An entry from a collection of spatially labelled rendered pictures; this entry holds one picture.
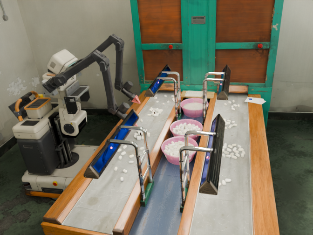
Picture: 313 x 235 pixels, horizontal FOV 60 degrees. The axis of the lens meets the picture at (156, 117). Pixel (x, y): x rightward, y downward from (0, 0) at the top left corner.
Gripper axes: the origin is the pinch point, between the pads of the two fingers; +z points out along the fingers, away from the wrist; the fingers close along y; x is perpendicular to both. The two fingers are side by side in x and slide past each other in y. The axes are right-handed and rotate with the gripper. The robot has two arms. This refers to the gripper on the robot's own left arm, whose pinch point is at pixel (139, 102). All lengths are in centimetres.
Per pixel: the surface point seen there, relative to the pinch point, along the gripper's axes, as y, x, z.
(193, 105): 22, -23, 43
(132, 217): -117, -14, 34
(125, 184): -95, -7, 23
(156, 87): -15.3, -31.8, 1.9
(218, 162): -107, -70, 42
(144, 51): 51, -20, -29
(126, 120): -77, -33, -2
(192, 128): -21, -27, 46
